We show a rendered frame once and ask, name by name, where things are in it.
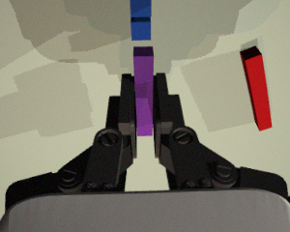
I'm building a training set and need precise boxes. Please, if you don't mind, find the small blue block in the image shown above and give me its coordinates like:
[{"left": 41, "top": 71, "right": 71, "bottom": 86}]
[
  {"left": 130, "top": 16, "right": 151, "bottom": 41},
  {"left": 130, "top": 0, "right": 152, "bottom": 17}
]

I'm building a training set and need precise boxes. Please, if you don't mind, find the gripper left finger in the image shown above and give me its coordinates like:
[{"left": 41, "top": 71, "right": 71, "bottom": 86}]
[{"left": 5, "top": 73, "right": 136, "bottom": 213}]

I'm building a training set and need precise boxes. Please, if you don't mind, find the red rod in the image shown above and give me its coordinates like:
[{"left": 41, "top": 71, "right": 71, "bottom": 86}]
[{"left": 240, "top": 46, "right": 272, "bottom": 131}]

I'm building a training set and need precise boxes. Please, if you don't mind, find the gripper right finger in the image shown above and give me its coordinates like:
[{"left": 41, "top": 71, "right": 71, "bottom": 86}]
[{"left": 153, "top": 72, "right": 289, "bottom": 202}]

